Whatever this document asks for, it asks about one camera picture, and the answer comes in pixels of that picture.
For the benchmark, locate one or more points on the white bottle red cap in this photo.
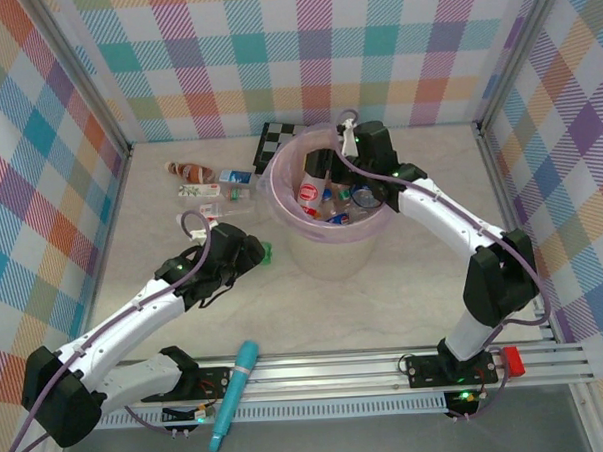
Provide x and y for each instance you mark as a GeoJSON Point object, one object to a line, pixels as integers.
{"type": "Point", "coordinates": [309, 191]}

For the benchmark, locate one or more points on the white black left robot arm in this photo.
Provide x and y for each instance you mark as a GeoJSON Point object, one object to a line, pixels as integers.
{"type": "Point", "coordinates": [125, 319]}

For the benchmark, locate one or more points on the aluminium frame post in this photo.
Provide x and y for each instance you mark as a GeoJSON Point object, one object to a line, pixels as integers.
{"type": "Point", "coordinates": [524, 41]}
{"type": "Point", "coordinates": [89, 80]}

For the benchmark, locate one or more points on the aluminium side rail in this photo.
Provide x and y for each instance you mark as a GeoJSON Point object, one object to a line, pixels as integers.
{"type": "Point", "coordinates": [114, 201]}

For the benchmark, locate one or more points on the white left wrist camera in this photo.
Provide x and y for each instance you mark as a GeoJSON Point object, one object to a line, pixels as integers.
{"type": "Point", "coordinates": [199, 235]}

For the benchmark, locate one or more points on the blue white carton box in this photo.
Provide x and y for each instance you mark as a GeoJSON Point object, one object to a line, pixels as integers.
{"type": "Point", "coordinates": [235, 177]}

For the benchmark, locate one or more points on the small brown drink bottle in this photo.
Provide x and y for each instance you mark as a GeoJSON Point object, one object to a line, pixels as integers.
{"type": "Point", "coordinates": [191, 173]}

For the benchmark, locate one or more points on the small bottle green label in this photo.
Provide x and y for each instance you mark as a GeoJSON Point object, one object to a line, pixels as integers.
{"type": "Point", "coordinates": [237, 194]}

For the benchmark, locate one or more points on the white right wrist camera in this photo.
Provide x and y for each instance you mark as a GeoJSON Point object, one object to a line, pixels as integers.
{"type": "Point", "coordinates": [348, 136]}

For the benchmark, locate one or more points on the pink-lined waste bin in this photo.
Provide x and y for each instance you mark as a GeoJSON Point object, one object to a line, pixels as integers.
{"type": "Point", "coordinates": [285, 186]}

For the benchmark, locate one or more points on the beige waste bin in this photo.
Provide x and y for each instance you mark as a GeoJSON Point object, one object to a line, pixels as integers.
{"type": "Point", "coordinates": [333, 262]}

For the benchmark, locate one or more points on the small black controller board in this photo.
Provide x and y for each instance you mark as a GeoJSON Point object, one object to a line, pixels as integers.
{"type": "Point", "coordinates": [462, 401]}
{"type": "Point", "coordinates": [182, 415]}

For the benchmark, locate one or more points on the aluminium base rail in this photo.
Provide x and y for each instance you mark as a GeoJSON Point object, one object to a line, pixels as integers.
{"type": "Point", "coordinates": [338, 374]}

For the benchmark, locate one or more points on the green plastic bottle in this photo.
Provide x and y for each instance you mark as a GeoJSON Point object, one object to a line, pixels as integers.
{"type": "Point", "coordinates": [267, 253]}

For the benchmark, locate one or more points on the white green toothpaste box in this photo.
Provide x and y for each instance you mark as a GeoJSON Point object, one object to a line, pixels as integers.
{"type": "Point", "coordinates": [200, 190]}

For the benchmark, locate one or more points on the teal marker pen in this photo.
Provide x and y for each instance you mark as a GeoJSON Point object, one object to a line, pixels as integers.
{"type": "Point", "coordinates": [236, 384]}

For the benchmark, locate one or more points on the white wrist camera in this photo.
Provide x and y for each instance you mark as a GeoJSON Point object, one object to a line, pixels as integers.
{"type": "Point", "coordinates": [199, 235]}
{"type": "Point", "coordinates": [348, 136]}

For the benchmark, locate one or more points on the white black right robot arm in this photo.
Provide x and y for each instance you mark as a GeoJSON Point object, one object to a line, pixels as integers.
{"type": "Point", "coordinates": [446, 214]}

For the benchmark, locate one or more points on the red box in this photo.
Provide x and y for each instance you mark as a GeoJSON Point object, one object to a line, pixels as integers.
{"type": "Point", "coordinates": [512, 359]}

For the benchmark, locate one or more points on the black white chessboard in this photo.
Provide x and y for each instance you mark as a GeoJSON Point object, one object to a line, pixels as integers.
{"type": "Point", "coordinates": [273, 139]}

